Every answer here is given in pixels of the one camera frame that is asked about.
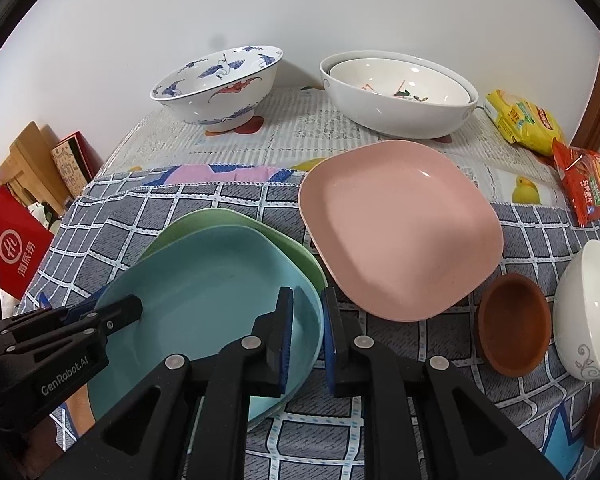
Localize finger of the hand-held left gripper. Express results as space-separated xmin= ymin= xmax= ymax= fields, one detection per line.
xmin=2 ymin=294 xmax=145 ymax=362
xmin=0 ymin=299 xmax=102 ymax=342

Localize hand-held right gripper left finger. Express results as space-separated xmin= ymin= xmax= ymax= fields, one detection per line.
xmin=67 ymin=286 xmax=295 ymax=480

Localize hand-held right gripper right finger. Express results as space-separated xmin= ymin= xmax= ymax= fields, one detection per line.
xmin=321 ymin=287 xmax=563 ymax=480

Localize blue square plate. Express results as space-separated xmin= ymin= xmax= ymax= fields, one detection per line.
xmin=87 ymin=225 xmax=326 ymax=423

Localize white bowl with grey vine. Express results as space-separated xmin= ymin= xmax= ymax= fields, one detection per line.
xmin=552 ymin=240 xmax=600 ymax=381

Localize red paper bag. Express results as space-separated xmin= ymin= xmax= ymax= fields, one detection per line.
xmin=0 ymin=186 xmax=55 ymax=306

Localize grey checked cloth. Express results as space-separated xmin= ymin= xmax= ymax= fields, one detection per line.
xmin=17 ymin=162 xmax=600 ymax=480

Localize pink square plate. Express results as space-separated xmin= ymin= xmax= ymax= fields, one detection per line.
xmin=298 ymin=140 xmax=505 ymax=322

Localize green square plate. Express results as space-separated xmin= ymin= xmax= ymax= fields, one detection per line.
xmin=137 ymin=208 xmax=328 ymax=311

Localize red patterned box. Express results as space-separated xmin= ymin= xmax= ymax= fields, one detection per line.
xmin=50 ymin=131 xmax=105 ymax=201

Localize pink and blue printed cloth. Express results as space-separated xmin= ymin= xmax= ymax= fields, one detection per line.
xmin=130 ymin=162 xmax=306 ymax=188

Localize newspaper print tablecloth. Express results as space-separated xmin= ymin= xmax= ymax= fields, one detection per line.
xmin=102 ymin=85 xmax=576 ymax=208

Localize large white bowl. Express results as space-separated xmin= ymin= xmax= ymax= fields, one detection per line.
xmin=320 ymin=51 xmax=480 ymax=140

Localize blue crane print bowl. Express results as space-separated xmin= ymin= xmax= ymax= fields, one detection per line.
xmin=150 ymin=45 xmax=284 ymax=131

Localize white bowl with colour print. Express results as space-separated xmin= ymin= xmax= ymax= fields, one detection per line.
xmin=329 ymin=59 xmax=471 ymax=105

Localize yellow chip bag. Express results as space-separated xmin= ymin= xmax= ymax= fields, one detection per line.
xmin=482 ymin=89 xmax=566 ymax=157

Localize red chip bag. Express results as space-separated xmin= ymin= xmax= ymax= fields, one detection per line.
xmin=551 ymin=139 xmax=600 ymax=227

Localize wooden boxes by wall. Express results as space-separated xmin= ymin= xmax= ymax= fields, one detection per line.
xmin=0 ymin=121 xmax=71 ymax=211

